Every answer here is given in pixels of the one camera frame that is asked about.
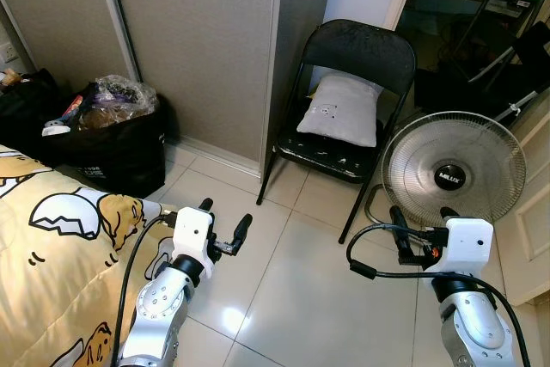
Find yellow cartoon egg blanket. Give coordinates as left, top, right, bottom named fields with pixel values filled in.
left=0, top=145, right=177, bottom=367

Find black shopping bag white print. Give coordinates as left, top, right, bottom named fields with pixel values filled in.
left=43, top=83, right=177, bottom=199

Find pale grey square cushion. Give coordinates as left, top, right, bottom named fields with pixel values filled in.
left=296, top=73, right=385, bottom=148

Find clear plastic bag of items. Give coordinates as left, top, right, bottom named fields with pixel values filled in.
left=77, top=75, right=160, bottom=132

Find grey sliding wardrobe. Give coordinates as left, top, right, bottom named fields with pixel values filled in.
left=0, top=0, right=336, bottom=174

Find red white small object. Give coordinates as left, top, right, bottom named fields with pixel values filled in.
left=41, top=95, right=87, bottom=138

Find black folding chair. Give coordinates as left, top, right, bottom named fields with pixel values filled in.
left=256, top=19, right=418, bottom=245

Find black soft bag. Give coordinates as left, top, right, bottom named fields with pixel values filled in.
left=0, top=69, right=61, bottom=157

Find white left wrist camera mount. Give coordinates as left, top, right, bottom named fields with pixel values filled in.
left=172, top=208, right=216, bottom=278

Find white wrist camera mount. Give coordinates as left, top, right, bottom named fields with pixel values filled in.
left=444, top=217, right=495, bottom=278
left=172, top=208, right=216, bottom=278

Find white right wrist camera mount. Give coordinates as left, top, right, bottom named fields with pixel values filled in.
left=444, top=217, right=495, bottom=278

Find electric fan with wire guard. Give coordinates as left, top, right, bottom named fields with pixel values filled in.
left=365, top=111, right=528, bottom=235

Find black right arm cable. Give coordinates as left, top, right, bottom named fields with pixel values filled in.
left=346, top=223, right=532, bottom=367

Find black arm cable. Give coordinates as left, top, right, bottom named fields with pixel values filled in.
left=109, top=211, right=177, bottom=367
left=346, top=223, right=532, bottom=367

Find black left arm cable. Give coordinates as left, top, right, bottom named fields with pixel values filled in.
left=109, top=211, right=177, bottom=367

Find white wall socket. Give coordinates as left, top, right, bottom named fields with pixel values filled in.
left=0, top=39, right=20, bottom=67

